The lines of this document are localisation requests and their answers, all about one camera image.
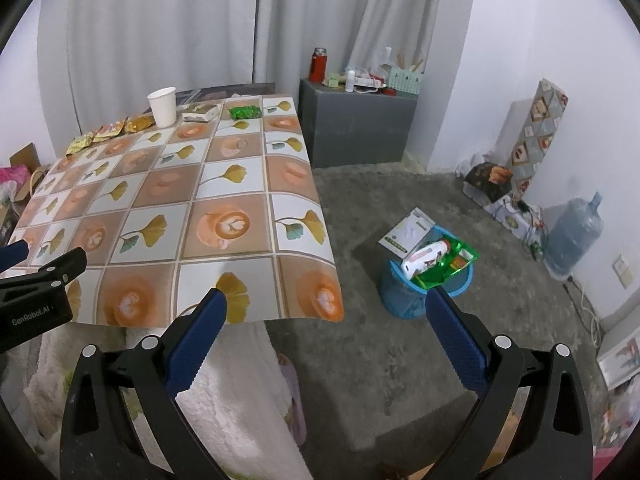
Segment brown cardboard box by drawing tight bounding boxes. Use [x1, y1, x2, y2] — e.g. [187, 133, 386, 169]
[8, 143, 52, 217]

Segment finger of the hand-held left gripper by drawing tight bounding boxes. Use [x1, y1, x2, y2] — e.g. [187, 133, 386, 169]
[0, 247, 87, 292]
[0, 240, 31, 274]

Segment red white packet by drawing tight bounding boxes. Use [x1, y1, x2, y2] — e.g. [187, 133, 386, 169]
[355, 72, 397, 96]

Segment green plastic packaging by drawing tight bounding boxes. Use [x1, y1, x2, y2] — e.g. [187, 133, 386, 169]
[414, 240, 480, 291]

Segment table with patterned tablecloth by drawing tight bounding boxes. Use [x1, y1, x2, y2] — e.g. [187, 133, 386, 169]
[9, 92, 347, 329]

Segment tall patterned box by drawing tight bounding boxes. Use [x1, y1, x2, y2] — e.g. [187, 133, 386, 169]
[504, 78, 569, 209]

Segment white fluffy blanket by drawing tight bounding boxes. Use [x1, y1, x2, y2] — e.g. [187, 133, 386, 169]
[25, 320, 314, 480]

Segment white card package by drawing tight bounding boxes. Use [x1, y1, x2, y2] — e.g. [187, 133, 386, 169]
[378, 207, 435, 261]

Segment red thermos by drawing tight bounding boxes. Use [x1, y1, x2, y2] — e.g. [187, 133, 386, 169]
[308, 47, 329, 84]

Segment white bottle red label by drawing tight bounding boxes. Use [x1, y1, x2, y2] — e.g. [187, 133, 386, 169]
[401, 238, 451, 279]

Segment white paper cup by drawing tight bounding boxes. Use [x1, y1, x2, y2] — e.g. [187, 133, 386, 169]
[147, 87, 178, 129]

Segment white green snack packet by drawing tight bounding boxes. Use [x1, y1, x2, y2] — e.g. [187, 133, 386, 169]
[180, 102, 221, 123]

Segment gold snack packet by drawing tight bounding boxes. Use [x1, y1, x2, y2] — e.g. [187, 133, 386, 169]
[94, 120, 126, 142]
[66, 132, 97, 157]
[123, 115, 156, 135]

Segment white box with picture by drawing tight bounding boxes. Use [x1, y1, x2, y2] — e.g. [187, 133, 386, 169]
[595, 305, 640, 392]

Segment blue water jug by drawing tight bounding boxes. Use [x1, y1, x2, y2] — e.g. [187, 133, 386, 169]
[543, 191, 605, 277]

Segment white cable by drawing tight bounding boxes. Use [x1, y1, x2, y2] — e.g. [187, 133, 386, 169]
[561, 274, 607, 347]

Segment mint green basket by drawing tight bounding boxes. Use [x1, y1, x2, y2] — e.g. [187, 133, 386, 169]
[388, 66, 423, 96]

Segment white printed box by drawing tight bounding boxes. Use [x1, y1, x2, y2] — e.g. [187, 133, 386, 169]
[462, 180, 547, 242]

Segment lilac slipper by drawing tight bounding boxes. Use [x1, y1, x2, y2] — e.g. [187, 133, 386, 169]
[276, 352, 309, 447]

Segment grey cabinet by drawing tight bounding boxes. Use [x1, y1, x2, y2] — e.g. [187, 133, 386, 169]
[299, 78, 419, 169]

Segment wall socket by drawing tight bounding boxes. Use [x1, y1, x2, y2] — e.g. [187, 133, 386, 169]
[613, 252, 637, 289]

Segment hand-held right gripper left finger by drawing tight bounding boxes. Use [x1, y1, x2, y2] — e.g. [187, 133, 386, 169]
[60, 289, 231, 480]

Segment wooden sticks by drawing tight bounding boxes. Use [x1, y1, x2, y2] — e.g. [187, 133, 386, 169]
[394, 49, 426, 74]

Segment white curtain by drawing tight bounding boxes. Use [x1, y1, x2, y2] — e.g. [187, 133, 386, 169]
[37, 0, 479, 162]

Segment dark printed box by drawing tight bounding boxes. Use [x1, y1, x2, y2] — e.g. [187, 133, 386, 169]
[463, 161, 515, 202]

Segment blue mesh wastebasket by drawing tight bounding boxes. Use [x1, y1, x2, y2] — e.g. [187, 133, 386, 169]
[378, 225, 474, 320]

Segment pink bag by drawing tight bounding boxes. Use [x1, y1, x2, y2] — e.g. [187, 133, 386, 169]
[0, 165, 34, 187]

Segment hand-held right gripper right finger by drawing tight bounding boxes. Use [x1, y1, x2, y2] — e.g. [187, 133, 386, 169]
[415, 286, 593, 480]

